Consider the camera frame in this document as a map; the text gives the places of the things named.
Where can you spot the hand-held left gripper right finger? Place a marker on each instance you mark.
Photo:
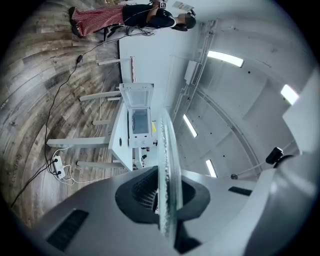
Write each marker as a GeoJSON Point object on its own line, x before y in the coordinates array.
{"type": "Point", "coordinates": [220, 212]}

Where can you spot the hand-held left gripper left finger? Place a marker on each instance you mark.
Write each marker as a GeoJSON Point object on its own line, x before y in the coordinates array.
{"type": "Point", "coordinates": [100, 225]}

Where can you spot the clear glass turntable plate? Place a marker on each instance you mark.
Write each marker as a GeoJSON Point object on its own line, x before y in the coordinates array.
{"type": "Point", "coordinates": [168, 160]}

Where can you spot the white microwave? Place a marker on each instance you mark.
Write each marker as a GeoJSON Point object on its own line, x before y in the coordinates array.
{"type": "Point", "coordinates": [140, 100]}

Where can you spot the rectangular ceiling light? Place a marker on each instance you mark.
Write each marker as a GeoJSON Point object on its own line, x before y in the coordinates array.
{"type": "Point", "coordinates": [225, 58]}
{"type": "Point", "coordinates": [211, 168]}
{"type": "Point", "coordinates": [190, 125]}
{"type": "Point", "coordinates": [289, 94]}

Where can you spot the white power strip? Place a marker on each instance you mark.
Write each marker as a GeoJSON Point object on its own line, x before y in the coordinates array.
{"type": "Point", "coordinates": [58, 166]}

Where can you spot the white table with white legs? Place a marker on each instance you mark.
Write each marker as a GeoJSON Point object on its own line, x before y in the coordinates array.
{"type": "Point", "coordinates": [122, 147]}

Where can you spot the long white table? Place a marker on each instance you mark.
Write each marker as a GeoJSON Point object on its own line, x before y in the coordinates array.
{"type": "Point", "coordinates": [125, 50]}

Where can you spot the black mounted camera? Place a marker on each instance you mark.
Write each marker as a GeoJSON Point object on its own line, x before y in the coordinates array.
{"type": "Point", "coordinates": [274, 155]}

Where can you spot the white wall-mounted box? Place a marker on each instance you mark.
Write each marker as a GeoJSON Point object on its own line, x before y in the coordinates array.
{"type": "Point", "coordinates": [190, 72]}

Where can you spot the white wall sign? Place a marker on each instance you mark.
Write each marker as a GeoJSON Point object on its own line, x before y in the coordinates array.
{"type": "Point", "coordinates": [181, 5]}

